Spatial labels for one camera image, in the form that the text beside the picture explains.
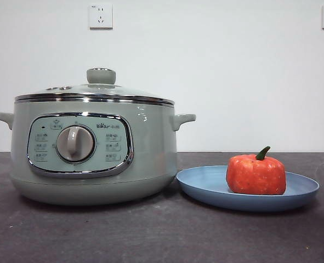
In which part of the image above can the blue plate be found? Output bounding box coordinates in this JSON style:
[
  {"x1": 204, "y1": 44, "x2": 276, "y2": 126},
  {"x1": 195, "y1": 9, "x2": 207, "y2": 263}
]
[{"x1": 176, "y1": 165, "x2": 321, "y2": 213}]

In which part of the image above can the orange pumpkin with green stem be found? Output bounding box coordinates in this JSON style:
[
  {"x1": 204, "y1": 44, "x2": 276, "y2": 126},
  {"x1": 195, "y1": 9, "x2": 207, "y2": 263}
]
[{"x1": 226, "y1": 146, "x2": 287, "y2": 196}]

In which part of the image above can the glass lid with green knob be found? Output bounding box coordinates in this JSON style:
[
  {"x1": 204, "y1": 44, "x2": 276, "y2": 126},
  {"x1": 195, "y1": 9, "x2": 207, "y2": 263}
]
[{"x1": 14, "y1": 67, "x2": 175, "y2": 106}]

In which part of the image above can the pale green electric steamer pot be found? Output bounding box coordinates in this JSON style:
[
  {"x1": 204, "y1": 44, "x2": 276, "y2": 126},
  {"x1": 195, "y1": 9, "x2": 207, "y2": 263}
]
[{"x1": 0, "y1": 95, "x2": 197, "y2": 206}]

